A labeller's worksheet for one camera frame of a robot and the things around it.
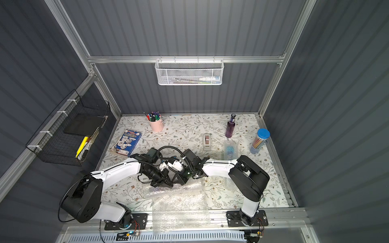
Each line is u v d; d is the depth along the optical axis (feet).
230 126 3.23
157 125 3.51
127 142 3.34
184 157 2.26
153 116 3.35
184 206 2.58
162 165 2.65
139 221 2.39
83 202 1.41
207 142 3.28
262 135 2.71
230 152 3.03
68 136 2.37
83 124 2.57
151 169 2.34
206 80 2.96
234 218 2.41
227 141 3.45
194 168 2.27
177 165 2.53
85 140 2.41
